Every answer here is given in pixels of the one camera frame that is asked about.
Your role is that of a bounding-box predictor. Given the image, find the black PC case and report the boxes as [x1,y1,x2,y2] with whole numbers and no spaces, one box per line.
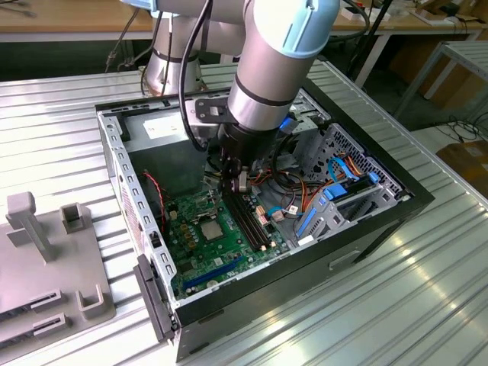
[94,77,436,362]

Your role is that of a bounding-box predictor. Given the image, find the silver CPU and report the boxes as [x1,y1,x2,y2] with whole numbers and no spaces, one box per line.
[201,221,225,242]

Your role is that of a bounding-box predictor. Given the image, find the red black twisted wire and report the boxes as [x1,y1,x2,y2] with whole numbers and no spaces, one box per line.
[143,171,169,233]

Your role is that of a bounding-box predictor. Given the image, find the brown cardboard box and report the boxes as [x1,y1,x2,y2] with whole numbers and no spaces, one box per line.
[435,140,488,195]

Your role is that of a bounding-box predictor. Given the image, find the orange disk power wire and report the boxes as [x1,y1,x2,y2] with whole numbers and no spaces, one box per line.
[340,151,374,181]

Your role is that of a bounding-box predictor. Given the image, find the white camera box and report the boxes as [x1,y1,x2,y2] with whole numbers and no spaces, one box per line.
[188,114,230,144]

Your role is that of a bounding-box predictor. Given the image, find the silver drive cage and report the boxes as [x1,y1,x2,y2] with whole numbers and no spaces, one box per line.
[266,91,333,173]

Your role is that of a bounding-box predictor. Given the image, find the wooden desk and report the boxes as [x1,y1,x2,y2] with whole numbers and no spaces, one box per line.
[0,0,488,88]

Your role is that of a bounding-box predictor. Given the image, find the blue expansion slot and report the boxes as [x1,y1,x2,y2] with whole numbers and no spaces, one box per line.
[183,255,245,291]

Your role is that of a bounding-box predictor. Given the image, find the black card retention latch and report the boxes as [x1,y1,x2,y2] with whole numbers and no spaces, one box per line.
[133,252,181,343]

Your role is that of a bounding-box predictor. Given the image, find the blue data wire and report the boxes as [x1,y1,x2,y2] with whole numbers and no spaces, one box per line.
[326,157,361,183]

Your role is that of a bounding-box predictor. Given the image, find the grey power supply unit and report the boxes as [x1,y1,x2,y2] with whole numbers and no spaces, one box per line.
[122,106,213,194]

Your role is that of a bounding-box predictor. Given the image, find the black camera bracket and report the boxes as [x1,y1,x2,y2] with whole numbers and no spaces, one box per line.
[193,97,233,126]

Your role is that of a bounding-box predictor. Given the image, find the silver disk bay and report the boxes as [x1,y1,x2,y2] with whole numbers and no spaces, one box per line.
[290,178,415,249]

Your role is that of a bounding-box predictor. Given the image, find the coloured power wire bundle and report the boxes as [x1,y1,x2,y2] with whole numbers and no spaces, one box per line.
[205,152,331,214]

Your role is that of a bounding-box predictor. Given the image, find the small white box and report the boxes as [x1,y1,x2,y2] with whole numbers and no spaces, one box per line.
[340,5,390,22]

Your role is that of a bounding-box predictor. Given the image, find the green motherboard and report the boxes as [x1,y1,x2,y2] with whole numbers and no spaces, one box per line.
[164,182,293,300]

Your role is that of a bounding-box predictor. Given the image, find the metal socket cover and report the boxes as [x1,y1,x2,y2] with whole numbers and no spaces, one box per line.
[191,189,223,225]

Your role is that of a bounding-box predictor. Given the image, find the hard disk in blue carrier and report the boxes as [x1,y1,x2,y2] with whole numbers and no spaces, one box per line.
[323,173,381,202]

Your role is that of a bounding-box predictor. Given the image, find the metal frame table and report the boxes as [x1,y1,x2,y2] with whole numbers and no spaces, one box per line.
[394,40,488,119]

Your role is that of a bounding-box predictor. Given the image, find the thick black cable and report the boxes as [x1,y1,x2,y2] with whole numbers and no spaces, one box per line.
[178,0,214,152]
[326,0,373,41]

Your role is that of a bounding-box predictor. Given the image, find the black RAM slot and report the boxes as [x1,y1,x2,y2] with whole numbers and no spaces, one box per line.
[240,193,278,246]
[228,194,267,249]
[223,193,262,251]
[234,194,272,248]

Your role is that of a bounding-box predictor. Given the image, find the grey parts rack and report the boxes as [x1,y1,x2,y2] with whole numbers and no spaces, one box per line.
[0,192,117,355]

